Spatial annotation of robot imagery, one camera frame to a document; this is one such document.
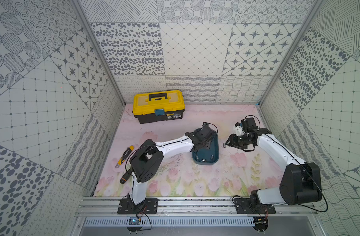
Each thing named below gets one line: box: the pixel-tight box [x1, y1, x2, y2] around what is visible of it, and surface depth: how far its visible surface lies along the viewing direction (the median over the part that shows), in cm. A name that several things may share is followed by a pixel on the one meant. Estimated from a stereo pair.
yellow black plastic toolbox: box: [131, 89, 186, 124], surface depth 101 cm
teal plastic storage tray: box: [191, 133, 219, 166], surface depth 91 cm
